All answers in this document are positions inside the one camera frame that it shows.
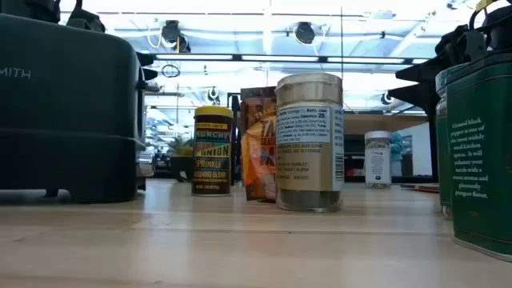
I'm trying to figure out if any yellow cable tag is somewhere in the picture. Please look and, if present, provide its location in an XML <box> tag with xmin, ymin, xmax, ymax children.
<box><xmin>474</xmin><ymin>0</ymin><xmax>499</xmax><ymax>12</ymax></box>

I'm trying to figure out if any yellow lid onion seasoning jar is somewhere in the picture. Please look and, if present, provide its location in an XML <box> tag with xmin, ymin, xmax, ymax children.
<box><xmin>191</xmin><ymin>105</ymin><xmax>234</xmax><ymax>198</ymax></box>

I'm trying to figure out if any ceiling light bar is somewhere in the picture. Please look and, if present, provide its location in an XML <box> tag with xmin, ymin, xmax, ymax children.
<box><xmin>153</xmin><ymin>53</ymin><xmax>430</xmax><ymax>65</ymax></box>

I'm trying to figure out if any wooden shelf black frame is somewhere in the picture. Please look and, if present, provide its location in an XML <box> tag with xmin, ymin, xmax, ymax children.
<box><xmin>227</xmin><ymin>92</ymin><xmax>440</xmax><ymax>187</ymax></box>

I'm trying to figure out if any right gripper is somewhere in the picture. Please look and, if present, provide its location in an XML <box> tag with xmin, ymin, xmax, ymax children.
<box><xmin>386</xmin><ymin>23</ymin><xmax>490</xmax><ymax>117</ymax></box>

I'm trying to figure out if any tan paper cup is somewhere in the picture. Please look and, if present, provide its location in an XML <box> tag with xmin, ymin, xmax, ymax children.
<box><xmin>274</xmin><ymin>72</ymin><xmax>346</xmax><ymax>214</ymax></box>

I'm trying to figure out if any potted succulent plant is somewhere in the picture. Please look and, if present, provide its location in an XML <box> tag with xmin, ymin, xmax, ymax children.
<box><xmin>167</xmin><ymin>134</ymin><xmax>196</xmax><ymax>183</ymax></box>

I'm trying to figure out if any green lid glass spice jar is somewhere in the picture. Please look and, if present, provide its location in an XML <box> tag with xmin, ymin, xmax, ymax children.
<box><xmin>434</xmin><ymin>67</ymin><xmax>454</xmax><ymax>220</ymax></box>

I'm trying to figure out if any small black box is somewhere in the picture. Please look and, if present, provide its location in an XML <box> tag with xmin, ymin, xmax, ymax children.
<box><xmin>444</xmin><ymin>50</ymin><xmax>512</xmax><ymax>263</ymax></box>

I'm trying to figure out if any landscape cover book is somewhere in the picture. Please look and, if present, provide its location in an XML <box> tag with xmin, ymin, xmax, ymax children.
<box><xmin>398</xmin><ymin>182</ymin><xmax>441</xmax><ymax>194</ymax></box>

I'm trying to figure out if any black hanging cable loop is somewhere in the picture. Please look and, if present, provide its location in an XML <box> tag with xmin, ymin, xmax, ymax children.
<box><xmin>160</xmin><ymin>63</ymin><xmax>182</xmax><ymax>79</ymax></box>

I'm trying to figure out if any white lid clear spice jar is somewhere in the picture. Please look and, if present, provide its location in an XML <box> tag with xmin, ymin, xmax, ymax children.
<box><xmin>363</xmin><ymin>130</ymin><xmax>393</xmax><ymax>190</ymax></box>

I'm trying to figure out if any black two-slot toaster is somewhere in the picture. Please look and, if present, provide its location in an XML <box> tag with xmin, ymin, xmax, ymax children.
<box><xmin>0</xmin><ymin>13</ymin><xmax>161</xmax><ymax>204</ymax></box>

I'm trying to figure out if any orange taco seasoning packet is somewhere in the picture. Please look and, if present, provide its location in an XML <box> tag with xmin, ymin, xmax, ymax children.
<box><xmin>239</xmin><ymin>86</ymin><xmax>278</xmax><ymax>202</ymax></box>

